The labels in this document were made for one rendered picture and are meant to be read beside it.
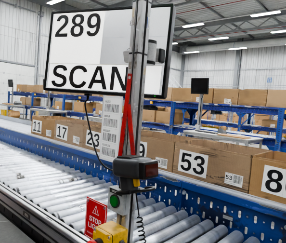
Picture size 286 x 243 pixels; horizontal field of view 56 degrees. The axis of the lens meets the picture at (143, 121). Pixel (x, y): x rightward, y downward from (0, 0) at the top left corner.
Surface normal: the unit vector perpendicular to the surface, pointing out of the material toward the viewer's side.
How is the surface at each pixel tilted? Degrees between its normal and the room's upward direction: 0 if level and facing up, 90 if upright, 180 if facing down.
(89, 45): 86
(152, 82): 86
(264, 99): 90
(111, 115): 90
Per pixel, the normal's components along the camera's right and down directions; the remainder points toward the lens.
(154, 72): -0.36, -0.04
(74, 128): -0.66, 0.00
